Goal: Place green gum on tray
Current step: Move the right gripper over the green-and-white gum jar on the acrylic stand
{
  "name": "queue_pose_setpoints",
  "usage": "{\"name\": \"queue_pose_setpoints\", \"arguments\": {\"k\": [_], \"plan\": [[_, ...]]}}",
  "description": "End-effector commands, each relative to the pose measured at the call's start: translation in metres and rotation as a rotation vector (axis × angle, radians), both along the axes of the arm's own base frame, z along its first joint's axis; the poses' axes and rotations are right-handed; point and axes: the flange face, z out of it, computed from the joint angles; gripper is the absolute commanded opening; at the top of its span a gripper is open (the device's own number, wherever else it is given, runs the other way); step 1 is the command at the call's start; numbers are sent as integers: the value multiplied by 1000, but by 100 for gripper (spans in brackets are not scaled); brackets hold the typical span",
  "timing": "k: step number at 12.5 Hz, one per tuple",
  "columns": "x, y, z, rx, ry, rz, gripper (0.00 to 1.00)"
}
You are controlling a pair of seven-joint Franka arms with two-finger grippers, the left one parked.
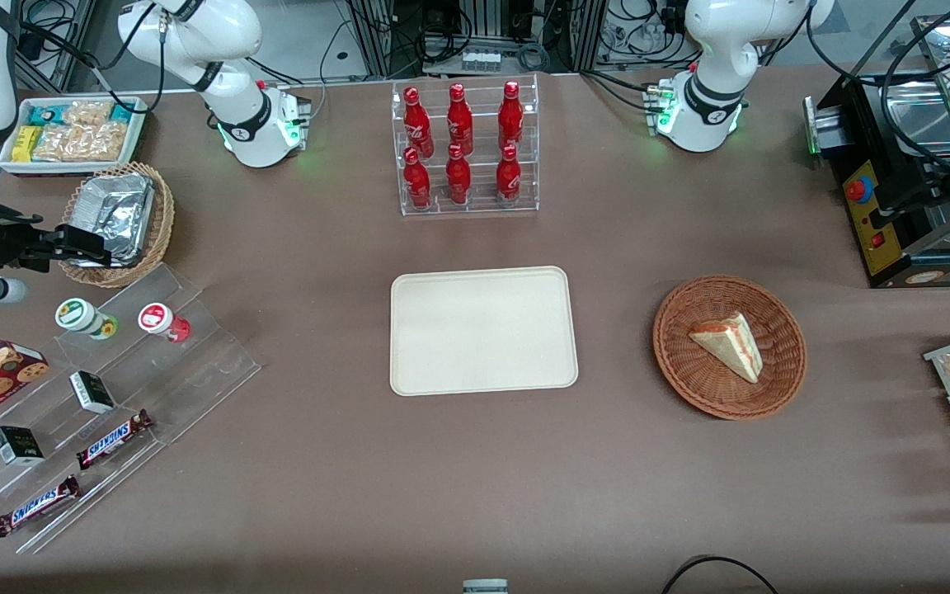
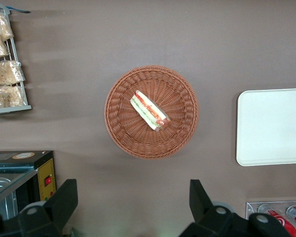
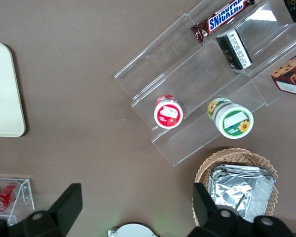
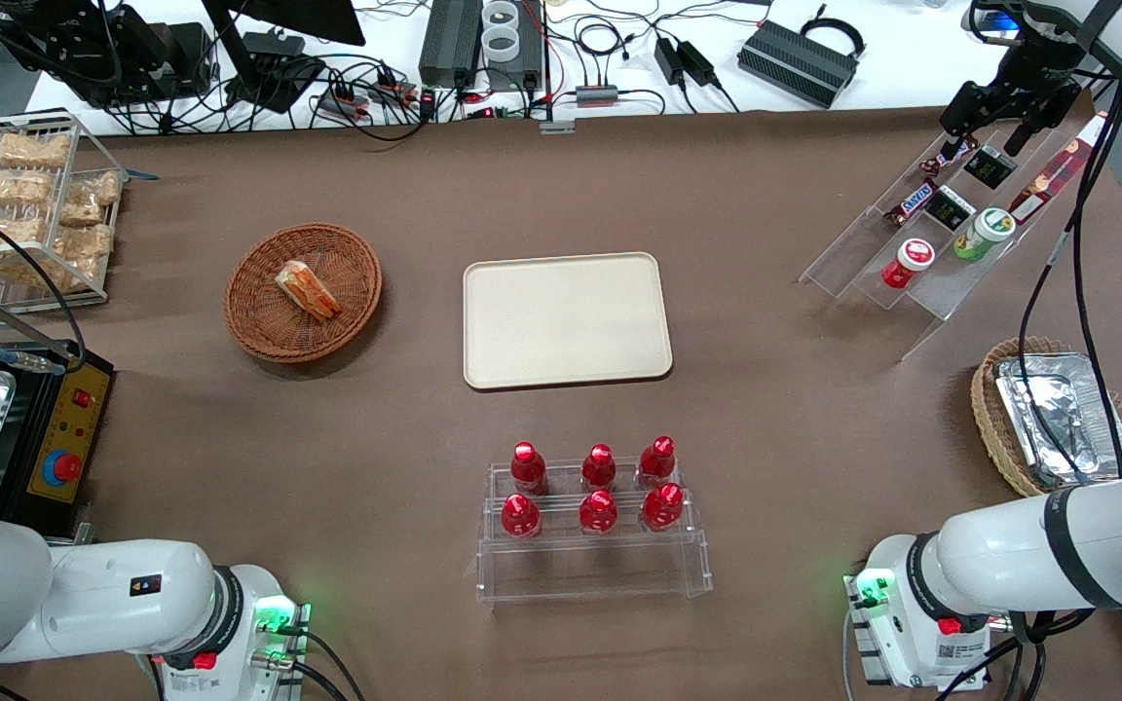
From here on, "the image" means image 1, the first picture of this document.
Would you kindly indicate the clear acrylic bottle rack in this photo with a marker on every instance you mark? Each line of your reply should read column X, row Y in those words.
column 483, row 206

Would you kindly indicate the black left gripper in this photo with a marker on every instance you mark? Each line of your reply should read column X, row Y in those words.
column 942, row 186

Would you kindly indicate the white power strip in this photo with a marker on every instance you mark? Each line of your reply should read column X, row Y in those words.
column 481, row 60

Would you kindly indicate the Snickers chocolate bar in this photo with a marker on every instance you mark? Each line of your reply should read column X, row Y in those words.
column 112, row 440
column 36, row 506

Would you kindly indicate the small grey block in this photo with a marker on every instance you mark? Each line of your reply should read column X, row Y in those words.
column 485, row 586

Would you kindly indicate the white snack bin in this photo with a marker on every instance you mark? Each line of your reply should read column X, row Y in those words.
column 9, row 161

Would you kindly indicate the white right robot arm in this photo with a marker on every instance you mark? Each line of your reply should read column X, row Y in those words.
column 240, row 124

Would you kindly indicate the round brown wicker basket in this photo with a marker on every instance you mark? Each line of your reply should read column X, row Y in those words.
column 689, row 379

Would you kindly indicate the aluminium frame post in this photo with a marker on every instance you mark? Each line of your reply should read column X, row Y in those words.
column 376, row 37
column 589, row 33

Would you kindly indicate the red cola bottle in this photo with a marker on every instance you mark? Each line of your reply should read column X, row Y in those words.
column 508, row 175
column 459, row 120
column 510, row 115
column 416, row 181
column 458, row 177
column 417, row 124

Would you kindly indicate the wrapped triangle sandwich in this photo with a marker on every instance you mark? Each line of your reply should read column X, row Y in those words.
column 731, row 346

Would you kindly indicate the green lid yogurt cup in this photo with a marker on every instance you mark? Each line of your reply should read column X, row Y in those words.
column 83, row 318

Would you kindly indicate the clear acrylic tiered stand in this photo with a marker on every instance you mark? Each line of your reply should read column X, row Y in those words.
column 195, row 363

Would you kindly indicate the yellow snack packet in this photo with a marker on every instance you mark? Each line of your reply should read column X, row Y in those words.
column 25, row 143

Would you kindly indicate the small black box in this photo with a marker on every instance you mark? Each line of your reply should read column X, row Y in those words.
column 92, row 393
column 17, row 445

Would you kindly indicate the teal snack packet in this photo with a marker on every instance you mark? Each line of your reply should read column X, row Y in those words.
column 120, row 111
column 44, row 115

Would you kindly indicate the oval wicker basket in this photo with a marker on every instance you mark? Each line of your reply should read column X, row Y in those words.
column 160, row 223

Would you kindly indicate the black food warmer appliance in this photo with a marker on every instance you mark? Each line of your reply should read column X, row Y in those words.
column 895, row 124

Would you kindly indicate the clear bag beige snacks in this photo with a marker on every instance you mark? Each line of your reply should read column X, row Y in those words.
column 104, row 142
column 87, row 112
column 58, row 143

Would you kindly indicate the red gum bottle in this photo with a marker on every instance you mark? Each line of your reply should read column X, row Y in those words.
column 162, row 322

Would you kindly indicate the cream plastic tray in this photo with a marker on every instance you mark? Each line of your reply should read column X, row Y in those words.
column 483, row 330

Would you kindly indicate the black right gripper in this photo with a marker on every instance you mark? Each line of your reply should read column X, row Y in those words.
column 7, row 240

